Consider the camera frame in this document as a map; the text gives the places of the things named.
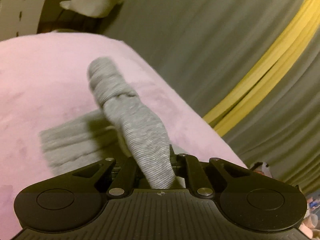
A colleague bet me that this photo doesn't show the grey sweatpants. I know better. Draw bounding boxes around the grey sweatpants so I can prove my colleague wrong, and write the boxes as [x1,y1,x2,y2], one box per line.
[40,57,184,189]

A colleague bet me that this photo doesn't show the yellow curtain stripe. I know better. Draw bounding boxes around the yellow curtain stripe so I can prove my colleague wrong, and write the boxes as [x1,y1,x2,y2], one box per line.
[203,0,319,137]

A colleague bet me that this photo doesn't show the grey green curtain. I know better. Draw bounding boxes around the grey green curtain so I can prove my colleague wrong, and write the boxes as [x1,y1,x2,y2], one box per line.
[99,0,319,194]

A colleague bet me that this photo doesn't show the pink bed blanket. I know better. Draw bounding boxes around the pink bed blanket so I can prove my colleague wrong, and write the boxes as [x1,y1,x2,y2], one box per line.
[1,33,243,239]

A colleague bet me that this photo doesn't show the white plush toy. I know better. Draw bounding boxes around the white plush toy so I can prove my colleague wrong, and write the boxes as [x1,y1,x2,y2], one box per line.
[60,0,122,18]

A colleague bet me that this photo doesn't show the grey cabinet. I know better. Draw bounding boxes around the grey cabinet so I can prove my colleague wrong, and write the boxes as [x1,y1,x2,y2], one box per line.
[1,0,45,41]

